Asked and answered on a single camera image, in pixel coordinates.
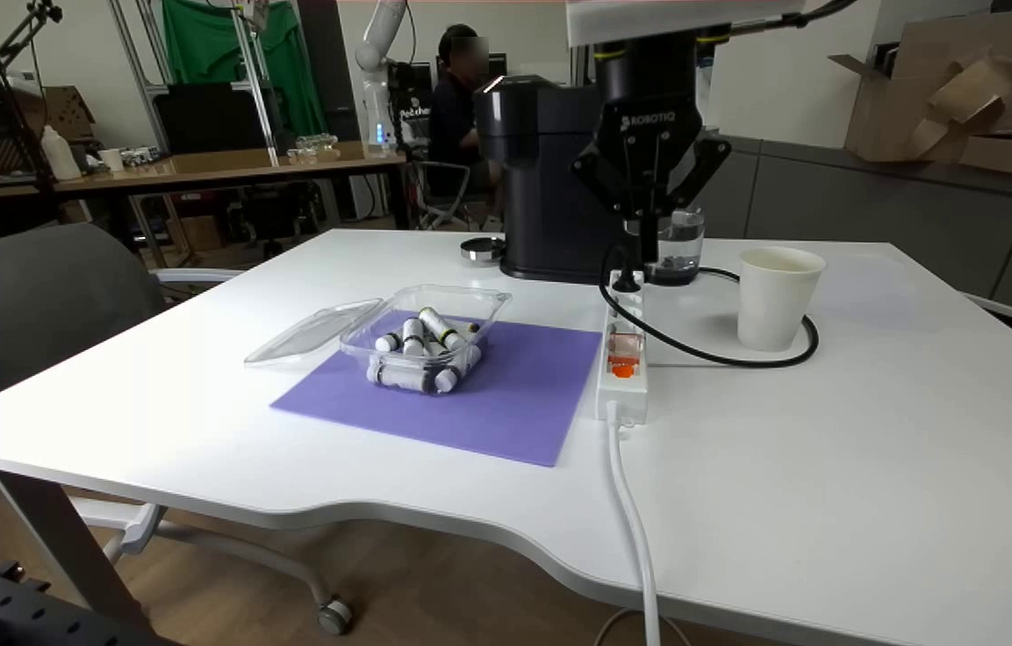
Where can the clear glass water carafe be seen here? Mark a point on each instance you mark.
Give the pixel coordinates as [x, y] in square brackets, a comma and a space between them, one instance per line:
[684, 248]

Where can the white table leg with caster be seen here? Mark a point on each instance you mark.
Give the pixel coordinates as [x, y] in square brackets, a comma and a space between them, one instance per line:
[294, 568]

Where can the black coffee machine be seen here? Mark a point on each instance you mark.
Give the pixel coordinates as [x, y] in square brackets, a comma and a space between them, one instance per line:
[545, 181]

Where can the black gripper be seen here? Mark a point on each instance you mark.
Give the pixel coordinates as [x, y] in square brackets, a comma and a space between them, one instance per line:
[651, 91]

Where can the white paper cup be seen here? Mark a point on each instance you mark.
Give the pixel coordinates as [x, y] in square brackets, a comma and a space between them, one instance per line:
[778, 300]

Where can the brown cardboard box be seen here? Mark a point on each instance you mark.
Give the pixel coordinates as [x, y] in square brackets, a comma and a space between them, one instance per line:
[949, 96]

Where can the clear plastic container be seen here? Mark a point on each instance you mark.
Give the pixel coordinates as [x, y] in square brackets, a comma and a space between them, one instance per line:
[473, 302]

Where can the small round black dish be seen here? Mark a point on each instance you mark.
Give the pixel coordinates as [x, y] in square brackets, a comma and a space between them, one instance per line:
[483, 248]

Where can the purple mat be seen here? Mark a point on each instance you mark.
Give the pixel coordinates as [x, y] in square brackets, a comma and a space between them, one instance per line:
[520, 397]

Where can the wooden desk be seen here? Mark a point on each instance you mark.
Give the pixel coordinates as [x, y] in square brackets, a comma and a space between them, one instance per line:
[197, 167]

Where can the green cloth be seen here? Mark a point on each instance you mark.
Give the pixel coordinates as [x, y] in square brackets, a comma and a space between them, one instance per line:
[211, 42]

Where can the white power strip orange switches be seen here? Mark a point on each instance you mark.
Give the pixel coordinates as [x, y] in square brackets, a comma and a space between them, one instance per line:
[623, 382]

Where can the white cylindrical roll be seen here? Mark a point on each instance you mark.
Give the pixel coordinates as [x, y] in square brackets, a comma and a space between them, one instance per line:
[406, 376]
[386, 343]
[412, 330]
[464, 356]
[437, 326]

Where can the white plastic bottle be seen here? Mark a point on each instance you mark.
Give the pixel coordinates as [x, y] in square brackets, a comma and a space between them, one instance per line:
[58, 152]

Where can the grey table leg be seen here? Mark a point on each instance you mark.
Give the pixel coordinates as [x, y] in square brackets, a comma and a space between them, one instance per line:
[62, 539]

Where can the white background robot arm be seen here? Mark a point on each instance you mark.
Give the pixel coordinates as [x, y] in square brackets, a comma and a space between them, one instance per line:
[382, 29]

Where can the person in dark clothes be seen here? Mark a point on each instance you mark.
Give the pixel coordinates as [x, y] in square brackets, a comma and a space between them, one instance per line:
[453, 109]

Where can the grey office chair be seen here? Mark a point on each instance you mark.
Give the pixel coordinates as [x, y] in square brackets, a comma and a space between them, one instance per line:
[34, 300]

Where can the black monitor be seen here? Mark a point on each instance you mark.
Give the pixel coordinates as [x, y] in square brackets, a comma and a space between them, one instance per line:
[212, 119]

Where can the black perforated metal rail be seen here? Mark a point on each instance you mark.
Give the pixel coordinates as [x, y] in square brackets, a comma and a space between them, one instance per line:
[5, 611]

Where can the clear plastic lid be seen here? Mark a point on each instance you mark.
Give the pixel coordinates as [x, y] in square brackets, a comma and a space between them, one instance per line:
[315, 331]

